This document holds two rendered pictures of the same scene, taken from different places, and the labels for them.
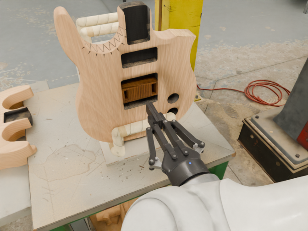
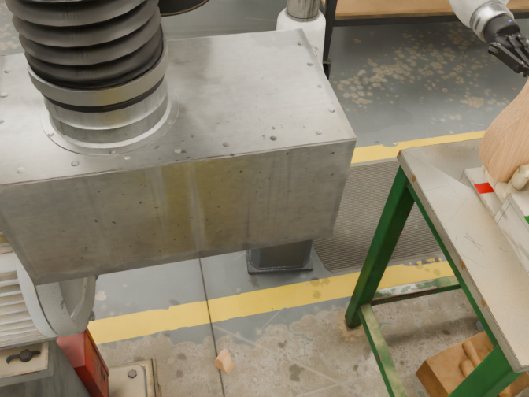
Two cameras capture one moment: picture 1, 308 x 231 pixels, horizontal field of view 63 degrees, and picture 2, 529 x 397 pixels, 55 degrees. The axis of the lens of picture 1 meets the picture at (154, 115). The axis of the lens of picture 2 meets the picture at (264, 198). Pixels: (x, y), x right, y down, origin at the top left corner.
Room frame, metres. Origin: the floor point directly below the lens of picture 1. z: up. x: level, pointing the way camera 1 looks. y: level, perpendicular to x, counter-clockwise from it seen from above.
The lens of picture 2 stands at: (1.47, -0.48, 1.82)
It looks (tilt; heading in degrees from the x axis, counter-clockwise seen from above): 50 degrees down; 187
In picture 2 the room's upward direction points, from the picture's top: 4 degrees clockwise
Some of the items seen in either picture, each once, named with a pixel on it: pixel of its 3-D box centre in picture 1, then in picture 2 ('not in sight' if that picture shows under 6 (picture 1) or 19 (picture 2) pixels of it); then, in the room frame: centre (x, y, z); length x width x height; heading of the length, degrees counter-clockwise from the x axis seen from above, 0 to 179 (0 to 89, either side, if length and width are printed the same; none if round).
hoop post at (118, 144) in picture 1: (118, 143); not in sight; (0.48, 0.11, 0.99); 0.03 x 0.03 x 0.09
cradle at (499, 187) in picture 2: not in sight; (497, 181); (0.59, -0.05, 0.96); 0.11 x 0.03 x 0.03; 23
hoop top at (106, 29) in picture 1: (110, 28); not in sight; (0.81, 0.15, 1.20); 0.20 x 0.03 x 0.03; 112
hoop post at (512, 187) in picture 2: not in sight; (515, 186); (0.62, -0.02, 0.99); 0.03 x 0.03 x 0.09
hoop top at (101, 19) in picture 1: (104, 19); not in sight; (0.88, 0.18, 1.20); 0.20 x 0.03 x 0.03; 112
